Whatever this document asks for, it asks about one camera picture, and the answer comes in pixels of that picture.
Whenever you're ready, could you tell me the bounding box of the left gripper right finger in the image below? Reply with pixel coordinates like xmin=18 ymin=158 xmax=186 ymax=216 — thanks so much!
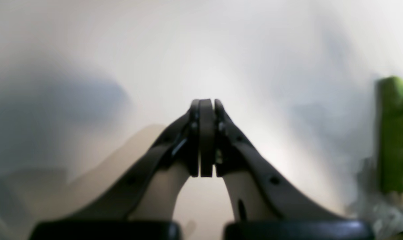
xmin=200 ymin=100 xmax=375 ymax=240

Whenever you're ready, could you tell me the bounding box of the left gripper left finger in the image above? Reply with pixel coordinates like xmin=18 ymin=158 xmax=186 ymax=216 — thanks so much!
xmin=30 ymin=100 xmax=200 ymax=240

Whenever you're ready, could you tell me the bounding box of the green t-shirt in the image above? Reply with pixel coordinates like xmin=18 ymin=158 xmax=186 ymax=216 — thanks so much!
xmin=378 ymin=76 xmax=403 ymax=193

